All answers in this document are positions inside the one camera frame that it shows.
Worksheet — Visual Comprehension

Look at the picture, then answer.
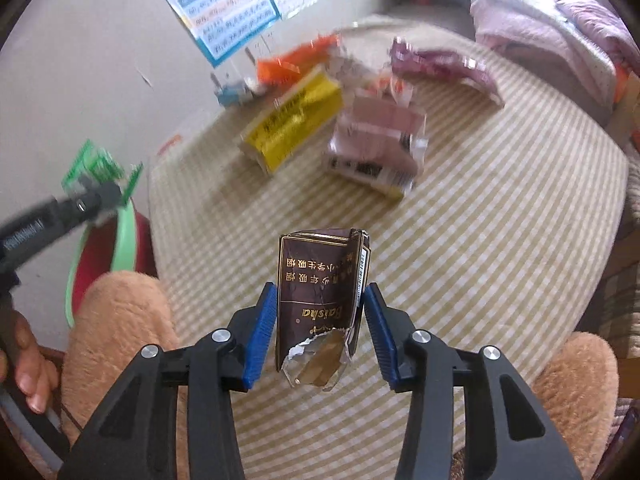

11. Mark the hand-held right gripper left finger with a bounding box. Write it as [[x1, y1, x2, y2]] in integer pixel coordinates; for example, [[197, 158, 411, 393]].
[[59, 281, 277, 480]]

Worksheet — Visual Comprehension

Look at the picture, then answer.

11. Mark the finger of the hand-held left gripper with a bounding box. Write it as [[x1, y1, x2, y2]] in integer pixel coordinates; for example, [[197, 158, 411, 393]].
[[50, 180, 126, 228]]

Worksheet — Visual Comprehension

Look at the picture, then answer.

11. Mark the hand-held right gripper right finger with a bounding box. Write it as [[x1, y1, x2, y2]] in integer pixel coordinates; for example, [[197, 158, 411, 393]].
[[362, 281, 583, 480]]

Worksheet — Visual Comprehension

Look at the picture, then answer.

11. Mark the green snack packet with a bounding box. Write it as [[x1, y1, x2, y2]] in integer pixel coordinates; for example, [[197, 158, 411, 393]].
[[61, 139, 145, 208]]

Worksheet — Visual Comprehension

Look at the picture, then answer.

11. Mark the red bin green rim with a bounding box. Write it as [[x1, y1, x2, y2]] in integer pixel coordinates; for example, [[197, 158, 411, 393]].
[[65, 192, 160, 328]]

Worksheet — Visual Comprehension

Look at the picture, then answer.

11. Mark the brown cigarette box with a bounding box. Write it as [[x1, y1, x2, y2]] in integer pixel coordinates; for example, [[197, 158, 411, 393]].
[[276, 227, 372, 392]]

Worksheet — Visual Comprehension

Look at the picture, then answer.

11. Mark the blue white snack wrapper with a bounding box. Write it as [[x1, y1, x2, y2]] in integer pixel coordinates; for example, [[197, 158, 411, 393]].
[[215, 72, 261, 108]]

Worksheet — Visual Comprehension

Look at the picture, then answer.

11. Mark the pink cigarette box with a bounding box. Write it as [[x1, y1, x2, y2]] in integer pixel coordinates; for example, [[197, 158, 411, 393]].
[[327, 94, 428, 200]]

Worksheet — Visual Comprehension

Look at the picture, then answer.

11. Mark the yellow packet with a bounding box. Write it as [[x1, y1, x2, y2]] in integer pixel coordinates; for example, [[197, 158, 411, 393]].
[[239, 65, 346, 176]]

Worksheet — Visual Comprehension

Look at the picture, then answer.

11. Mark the orange snack wrapper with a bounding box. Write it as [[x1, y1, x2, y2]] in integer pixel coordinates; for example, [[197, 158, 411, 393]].
[[256, 34, 343, 86]]

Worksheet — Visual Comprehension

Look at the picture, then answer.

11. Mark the silver wrapper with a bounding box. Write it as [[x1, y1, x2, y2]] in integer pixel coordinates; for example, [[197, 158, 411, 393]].
[[327, 52, 416, 106]]

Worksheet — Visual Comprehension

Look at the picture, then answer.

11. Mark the pink snack bag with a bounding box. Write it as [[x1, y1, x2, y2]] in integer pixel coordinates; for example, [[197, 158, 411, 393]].
[[390, 36, 506, 107]]

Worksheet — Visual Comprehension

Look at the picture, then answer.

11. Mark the person's left hand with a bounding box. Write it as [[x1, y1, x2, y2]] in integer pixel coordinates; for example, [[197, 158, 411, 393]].
[[0, 310, 59, 414]]

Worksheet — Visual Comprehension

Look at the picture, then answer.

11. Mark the quilted printed bedspread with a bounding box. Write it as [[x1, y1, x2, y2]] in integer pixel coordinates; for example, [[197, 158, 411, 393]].
[[590, 260, 640, 361]]

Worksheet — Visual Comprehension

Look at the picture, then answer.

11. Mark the white pink bed cover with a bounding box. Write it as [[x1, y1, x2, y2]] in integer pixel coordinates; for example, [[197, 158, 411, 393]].
[[467, 0, 618, 116]]

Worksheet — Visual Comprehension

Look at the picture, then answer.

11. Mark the orange cloth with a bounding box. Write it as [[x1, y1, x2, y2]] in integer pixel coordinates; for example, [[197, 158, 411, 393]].
[[614, 57, 632, 103]]

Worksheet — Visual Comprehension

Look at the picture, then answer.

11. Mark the pink quilt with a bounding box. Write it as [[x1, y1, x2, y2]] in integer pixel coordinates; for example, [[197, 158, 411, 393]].
[[550, 0, 636, 61]]

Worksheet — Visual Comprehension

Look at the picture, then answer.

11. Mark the blue bordered wall poster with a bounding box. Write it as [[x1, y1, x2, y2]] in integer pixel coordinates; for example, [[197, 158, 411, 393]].
[[140, 0, 282, 68]]

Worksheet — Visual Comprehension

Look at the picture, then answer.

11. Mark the wooden bed frame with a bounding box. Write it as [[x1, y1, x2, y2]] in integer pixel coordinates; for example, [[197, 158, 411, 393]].
[[607, 72, 640, 146]]

